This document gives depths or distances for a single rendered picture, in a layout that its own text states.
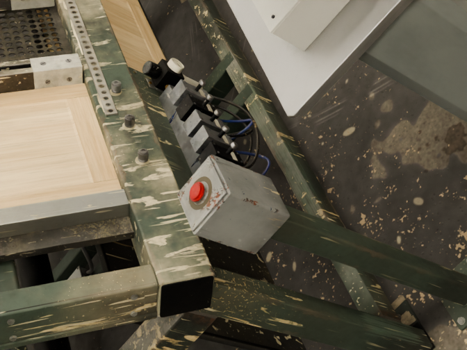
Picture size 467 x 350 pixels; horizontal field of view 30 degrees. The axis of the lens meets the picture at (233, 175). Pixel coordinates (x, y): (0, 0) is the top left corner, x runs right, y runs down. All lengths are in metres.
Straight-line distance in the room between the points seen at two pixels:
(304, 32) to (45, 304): 0.77
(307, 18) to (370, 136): 0.95
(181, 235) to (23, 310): 0.37
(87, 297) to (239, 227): 0.33
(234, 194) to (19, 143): 0.68
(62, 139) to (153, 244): 0.43
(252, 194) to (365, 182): 1.02
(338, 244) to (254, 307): 0.23
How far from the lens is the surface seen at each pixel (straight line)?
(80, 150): 2.11
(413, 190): 2.56
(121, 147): 2.07
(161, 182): 1.98
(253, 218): 1.71
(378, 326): 2.23
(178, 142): 2.15
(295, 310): 2.00
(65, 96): 2.27
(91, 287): 1.77
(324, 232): 1.89
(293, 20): 1.84
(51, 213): 1.93
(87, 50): 2.37
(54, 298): 1.75
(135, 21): 3.40
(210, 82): 3.12
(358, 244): 1.97
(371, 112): 2.77
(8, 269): 1.93
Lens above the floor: 1.95
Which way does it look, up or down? 38 degrees down
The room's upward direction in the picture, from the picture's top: 68 degrees counter-clockwise
